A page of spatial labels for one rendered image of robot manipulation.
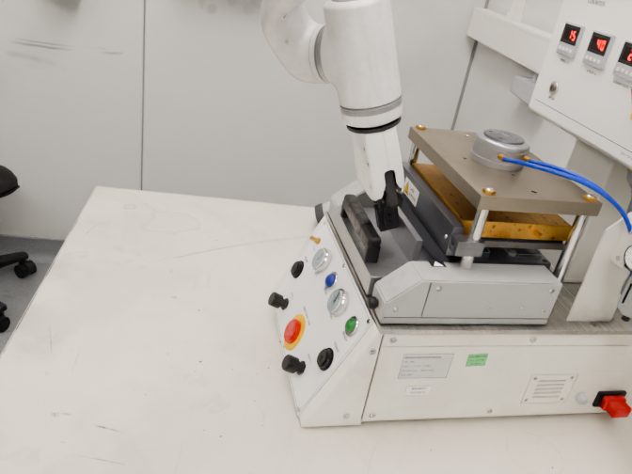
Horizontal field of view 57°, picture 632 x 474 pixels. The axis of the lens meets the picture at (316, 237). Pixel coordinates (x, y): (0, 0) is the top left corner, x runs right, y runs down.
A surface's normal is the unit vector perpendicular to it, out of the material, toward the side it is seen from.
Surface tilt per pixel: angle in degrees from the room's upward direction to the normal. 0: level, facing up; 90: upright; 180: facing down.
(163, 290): 0
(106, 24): 90
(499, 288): 90
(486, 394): 90
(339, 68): 106
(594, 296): 90
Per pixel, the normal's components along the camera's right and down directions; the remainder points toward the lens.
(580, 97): -0.97, -0.04
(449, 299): 0.19, 0.48
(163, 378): 0.15, -0.88
